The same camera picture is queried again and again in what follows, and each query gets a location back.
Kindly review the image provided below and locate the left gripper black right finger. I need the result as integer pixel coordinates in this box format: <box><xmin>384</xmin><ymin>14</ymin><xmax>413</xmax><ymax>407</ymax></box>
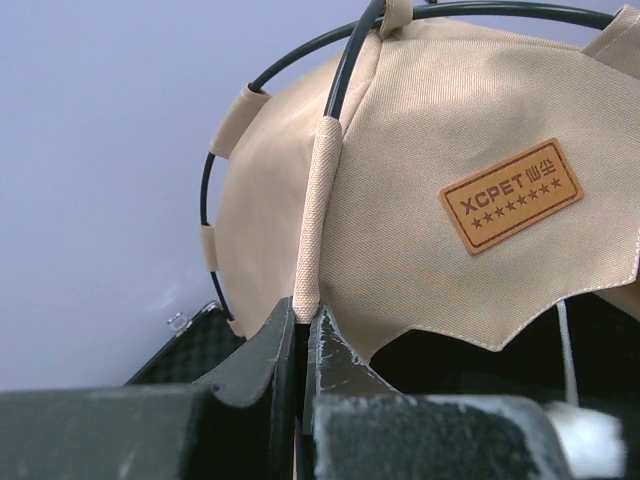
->
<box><xmin>303</xmin><ymin>303</ymin><xmax>571</xmax><ymax>479</ymax></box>

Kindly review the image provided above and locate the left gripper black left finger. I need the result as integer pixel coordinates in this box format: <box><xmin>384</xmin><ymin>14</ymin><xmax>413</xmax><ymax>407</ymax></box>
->
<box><xmin>1</xmin><ymin>298</ymin><xmax>295</xmax><ymax>479</ymax></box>

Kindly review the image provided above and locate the beige and black pet tent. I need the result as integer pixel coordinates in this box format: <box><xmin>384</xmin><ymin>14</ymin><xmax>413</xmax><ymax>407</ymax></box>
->
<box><xmin>199</xmin><ymin>0</ymin><xmax>640</xmax><ymax>391</ymax></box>

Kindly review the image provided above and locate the black poker chip case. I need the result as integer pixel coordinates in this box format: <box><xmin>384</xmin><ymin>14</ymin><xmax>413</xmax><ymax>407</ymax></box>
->
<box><xmin>126</xmin><ymin>301</ymin><xmax>245</xmax><ymax>385</ymax></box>

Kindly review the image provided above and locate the white pompom toy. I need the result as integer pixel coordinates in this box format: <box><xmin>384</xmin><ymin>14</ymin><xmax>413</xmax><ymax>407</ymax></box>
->
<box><xmin>545</xmin><ymin>300</ymin><xmax>627</xmax><ymax>479</ymax></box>

